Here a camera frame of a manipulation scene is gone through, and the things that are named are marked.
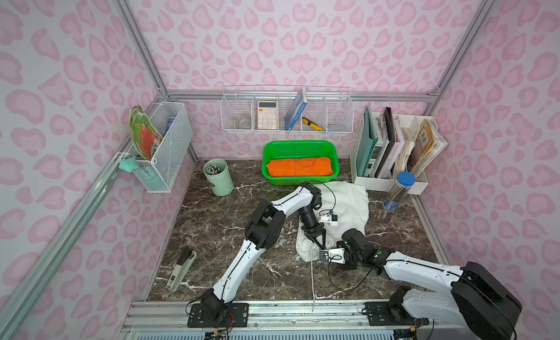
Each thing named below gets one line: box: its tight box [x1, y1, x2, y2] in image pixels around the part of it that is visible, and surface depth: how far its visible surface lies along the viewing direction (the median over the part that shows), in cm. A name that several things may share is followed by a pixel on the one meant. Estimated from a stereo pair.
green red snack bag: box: [129, 105, 164, 162], surface depth 75 cm
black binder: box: [374, 106, 396, 179], surface depth 95 cm
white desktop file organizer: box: [350, 110, 439, 196], surface depth 100 cm
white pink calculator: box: [257, 100, 278, 130], surface depth 97 cm
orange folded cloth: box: [266, 157, 334, 176], surface depth 109 cm
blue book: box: [284, 86, 308, 131], surface depth 90 cm
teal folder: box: [356, 105, 378, 178], surface depth 95 cm
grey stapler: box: [166, 248, 197, 292], surface depth 83 cm
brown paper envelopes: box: [407, 118, 450, 177], surface depth 98 cm
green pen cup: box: [202, 158, 235, 197], surface depth 100 cm
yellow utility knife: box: [301, 116, 324, 132], surface depth 100 cm
